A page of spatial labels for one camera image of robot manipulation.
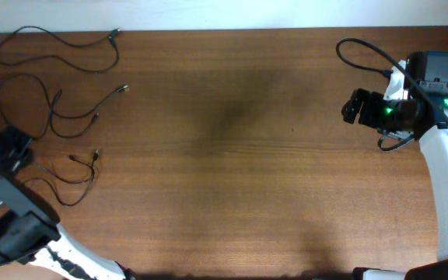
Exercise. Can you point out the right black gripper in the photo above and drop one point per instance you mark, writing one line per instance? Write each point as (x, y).
(366, 110)

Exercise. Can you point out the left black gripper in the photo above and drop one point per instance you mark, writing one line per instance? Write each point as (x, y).
(10, 146)

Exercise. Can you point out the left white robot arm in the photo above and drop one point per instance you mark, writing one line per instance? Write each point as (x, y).
(30, 229)

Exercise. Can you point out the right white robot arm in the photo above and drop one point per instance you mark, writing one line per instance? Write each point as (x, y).
(413, 108)

